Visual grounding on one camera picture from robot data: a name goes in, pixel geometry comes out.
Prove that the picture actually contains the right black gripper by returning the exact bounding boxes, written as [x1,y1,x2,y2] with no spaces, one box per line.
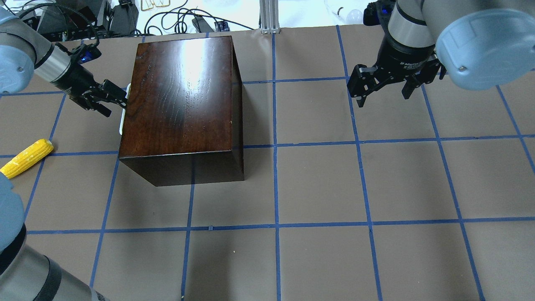
[346,36,446,108]

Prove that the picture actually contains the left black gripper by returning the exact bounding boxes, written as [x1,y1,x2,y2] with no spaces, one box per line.
[55,63,127,117]

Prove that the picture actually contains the wooden drawer with white handle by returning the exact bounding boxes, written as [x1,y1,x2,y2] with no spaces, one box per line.
[119,83,132,135]

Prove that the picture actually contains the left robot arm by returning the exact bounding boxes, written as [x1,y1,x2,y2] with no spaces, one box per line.
[0,8,127,301]

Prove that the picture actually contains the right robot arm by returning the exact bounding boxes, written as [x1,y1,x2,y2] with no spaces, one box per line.
[346,0,535,108]

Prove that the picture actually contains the yellow corn cob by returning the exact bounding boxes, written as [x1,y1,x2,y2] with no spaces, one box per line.
[0,139,54,179]

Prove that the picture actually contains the dark wooden cabinet box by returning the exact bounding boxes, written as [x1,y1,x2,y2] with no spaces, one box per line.
[119,36,245,186]

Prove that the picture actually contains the black power adapter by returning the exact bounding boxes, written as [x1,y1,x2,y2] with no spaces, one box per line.
[109,0,139,38]

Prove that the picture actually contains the black electronics box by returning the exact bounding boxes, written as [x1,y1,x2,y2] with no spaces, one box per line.
[37,0,112,36]

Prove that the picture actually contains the gold wire rack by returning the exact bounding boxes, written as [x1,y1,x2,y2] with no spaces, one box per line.
[140,0,171,11]

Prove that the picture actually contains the aluminium frame post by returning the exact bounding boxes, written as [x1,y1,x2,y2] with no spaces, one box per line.
[259,0,280,34]

